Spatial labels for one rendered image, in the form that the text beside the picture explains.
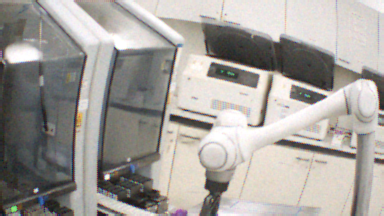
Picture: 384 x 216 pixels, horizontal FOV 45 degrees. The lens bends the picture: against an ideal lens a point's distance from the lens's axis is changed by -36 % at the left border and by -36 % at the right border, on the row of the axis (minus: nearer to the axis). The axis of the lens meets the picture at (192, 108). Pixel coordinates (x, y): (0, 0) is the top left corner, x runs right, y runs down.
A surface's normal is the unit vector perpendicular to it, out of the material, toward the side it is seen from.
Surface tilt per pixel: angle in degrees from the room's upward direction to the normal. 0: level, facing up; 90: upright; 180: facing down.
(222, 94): 90
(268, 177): 90
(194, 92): 90
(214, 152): 94
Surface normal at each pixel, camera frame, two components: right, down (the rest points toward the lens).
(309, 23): -0.29, 0.08
